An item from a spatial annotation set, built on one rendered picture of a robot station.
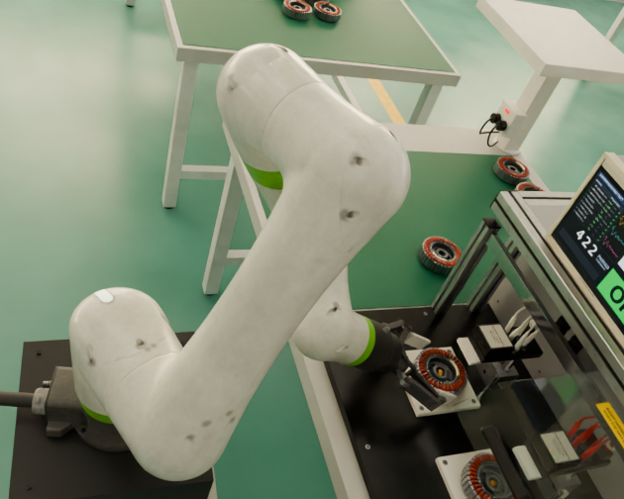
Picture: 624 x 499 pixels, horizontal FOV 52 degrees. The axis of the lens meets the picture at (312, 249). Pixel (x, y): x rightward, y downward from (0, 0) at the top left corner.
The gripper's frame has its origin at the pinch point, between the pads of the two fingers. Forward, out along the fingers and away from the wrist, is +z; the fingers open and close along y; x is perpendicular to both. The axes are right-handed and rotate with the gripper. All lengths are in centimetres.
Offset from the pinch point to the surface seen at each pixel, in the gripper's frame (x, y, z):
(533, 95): 47, -86, 52
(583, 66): 61, -61, 28
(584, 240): 39.3, -0.9, -5.9
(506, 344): 14.7, 2.1, 3.9
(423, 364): -0.7, -1.2, -2.5
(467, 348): 8.2, -0.4, 0.6
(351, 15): 16, -173, 40
